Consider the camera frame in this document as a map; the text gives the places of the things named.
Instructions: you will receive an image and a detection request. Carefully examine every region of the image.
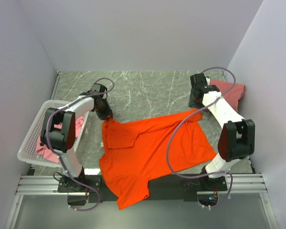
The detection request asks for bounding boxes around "orange polo shirt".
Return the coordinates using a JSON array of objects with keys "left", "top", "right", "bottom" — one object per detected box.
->
[{"left": 99, "top": 108, "right": 217, "bottom": 210}]

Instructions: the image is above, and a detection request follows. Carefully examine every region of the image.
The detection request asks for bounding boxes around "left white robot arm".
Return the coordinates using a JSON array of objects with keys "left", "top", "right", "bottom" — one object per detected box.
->
[{"left": 40, "top": 83, "right": 113, "bottom": 192}]

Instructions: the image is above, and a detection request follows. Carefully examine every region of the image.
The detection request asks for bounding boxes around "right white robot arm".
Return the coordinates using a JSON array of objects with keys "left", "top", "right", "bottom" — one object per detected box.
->
[{"left": 190, "top": 73, "right": 255, "bottom": 190}]

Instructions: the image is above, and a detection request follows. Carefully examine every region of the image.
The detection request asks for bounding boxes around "folded pink t shirt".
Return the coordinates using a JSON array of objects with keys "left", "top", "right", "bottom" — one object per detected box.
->
[{"left": 210, "top": 80, "right": 245, "bottom": 112}]

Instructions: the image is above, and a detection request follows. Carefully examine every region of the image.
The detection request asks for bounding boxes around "crumpled pink shirt in basket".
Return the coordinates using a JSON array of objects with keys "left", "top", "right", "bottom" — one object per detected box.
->
[{"left": 36, "top": 114, "right": 85, "bottom": 164}]

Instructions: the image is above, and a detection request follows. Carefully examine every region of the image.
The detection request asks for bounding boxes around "white plastic laundry basket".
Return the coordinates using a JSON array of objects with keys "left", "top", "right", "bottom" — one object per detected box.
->
[{"left": 17, "top": 100, "right": 88, "bottom": 168}]

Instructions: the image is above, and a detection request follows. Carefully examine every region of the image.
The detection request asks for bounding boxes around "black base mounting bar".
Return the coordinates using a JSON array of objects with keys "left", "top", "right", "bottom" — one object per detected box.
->
[{"left": 58, "top": 174, "right": 227, "bottom": 209}]

